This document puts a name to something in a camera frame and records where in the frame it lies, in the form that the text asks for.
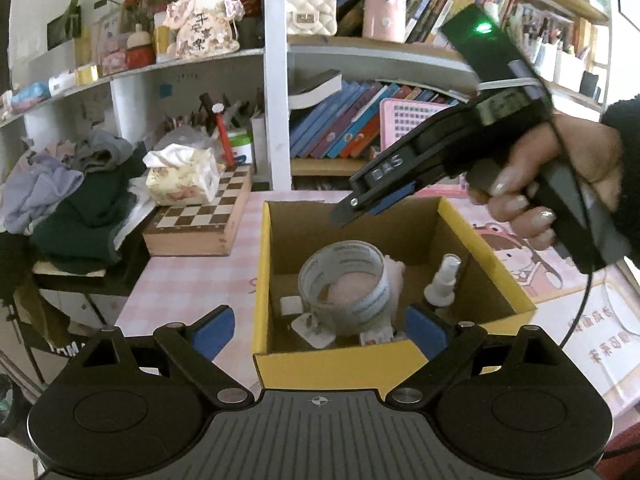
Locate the row of colourful books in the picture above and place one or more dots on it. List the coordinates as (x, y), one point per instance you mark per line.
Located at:
(340, 130)

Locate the black trash bag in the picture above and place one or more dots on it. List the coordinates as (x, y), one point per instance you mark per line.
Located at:
(7, 405)

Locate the yellow cardboard box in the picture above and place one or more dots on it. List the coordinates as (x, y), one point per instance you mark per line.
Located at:
(320, 370)

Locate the person's right hand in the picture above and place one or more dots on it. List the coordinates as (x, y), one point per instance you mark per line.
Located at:
(595, 155)

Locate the white quilted handbag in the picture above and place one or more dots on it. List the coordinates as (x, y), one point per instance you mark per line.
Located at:
(310, 15)

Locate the thick white book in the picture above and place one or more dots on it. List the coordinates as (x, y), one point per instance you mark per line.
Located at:
(315, 89)

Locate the white charger plug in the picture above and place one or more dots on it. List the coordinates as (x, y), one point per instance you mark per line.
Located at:
(290, 306)

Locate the clear tape roll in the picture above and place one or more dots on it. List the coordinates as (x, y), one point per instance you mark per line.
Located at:
(370, 305)

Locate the small white packet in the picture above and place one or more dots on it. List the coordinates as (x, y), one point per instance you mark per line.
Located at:
(312, 335)

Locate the small white red-print box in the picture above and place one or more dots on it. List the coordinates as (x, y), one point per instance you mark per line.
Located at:
(375, 337)

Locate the small blue packet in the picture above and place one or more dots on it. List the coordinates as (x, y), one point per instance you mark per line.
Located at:
(30, 96)

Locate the pink plush toy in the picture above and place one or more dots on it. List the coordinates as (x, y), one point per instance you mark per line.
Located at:
(395, 272)

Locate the decorative cat figurine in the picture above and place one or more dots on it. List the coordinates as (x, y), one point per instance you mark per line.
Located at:
(205, 30)

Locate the white bookshelf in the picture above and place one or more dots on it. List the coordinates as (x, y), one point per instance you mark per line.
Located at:
(276, 110)

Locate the red and white jar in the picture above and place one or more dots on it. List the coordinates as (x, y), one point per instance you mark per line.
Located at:
(140, 55)

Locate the green and white can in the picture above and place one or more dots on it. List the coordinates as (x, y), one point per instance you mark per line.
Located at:
(241, 150)

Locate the person's right forearm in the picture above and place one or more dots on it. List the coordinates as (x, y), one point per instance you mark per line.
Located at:
(625, 125)

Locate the pink learning tablet toy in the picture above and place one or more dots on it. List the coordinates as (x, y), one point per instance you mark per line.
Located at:
(405, 120)

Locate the pink cylinder holder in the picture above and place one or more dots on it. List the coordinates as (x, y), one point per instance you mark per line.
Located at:
(382, 15)

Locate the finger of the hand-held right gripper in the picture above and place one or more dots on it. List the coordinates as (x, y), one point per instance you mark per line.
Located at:
(352, 210)

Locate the potted green plant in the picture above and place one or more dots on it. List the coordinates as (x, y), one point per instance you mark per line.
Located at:
(62, 35)

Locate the white printed desk mat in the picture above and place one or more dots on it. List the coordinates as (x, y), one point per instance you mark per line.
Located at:
(600, 350)

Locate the row of upright shelf books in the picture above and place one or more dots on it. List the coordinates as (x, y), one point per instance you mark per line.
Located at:
(430, 5)

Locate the black pencil cup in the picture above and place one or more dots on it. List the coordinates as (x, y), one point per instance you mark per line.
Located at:
(590, 85)

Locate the small gold box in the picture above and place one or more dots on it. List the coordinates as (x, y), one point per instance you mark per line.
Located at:
(86, 74)

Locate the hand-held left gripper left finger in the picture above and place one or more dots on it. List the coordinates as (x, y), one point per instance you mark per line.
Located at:
(215, 330)

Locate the white spray bottle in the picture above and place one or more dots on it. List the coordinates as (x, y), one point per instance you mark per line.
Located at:
(442, 285)

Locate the pile of clothes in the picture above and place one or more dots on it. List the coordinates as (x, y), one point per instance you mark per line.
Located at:
(80, 220)

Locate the white pencil cup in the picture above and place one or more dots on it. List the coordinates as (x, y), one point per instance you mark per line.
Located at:
(567, 70)

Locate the small pink box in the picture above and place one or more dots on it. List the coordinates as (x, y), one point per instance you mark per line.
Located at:
(112, 57)

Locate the floral tissue pack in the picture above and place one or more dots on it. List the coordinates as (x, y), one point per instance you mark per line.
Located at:
(175, 182)

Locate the wooden chessboard box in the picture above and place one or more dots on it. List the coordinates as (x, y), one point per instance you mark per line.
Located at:
(200, 220)

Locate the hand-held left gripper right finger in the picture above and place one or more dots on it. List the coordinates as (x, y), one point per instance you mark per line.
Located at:
(425, 332)

